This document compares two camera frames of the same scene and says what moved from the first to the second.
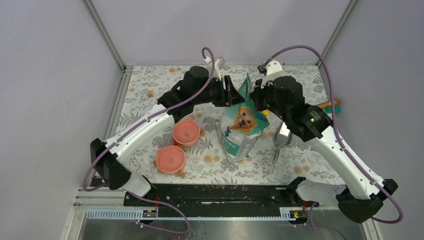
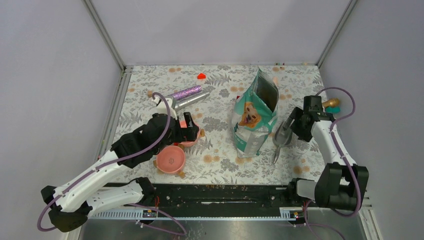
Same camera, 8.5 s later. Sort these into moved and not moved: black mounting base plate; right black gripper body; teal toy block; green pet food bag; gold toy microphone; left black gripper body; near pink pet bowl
Moved: right black gripper body; green pet food bag; left black gripper body
Not moved: near pink pet bowl; black mounting base plate; gold toy microphone; teal toy block
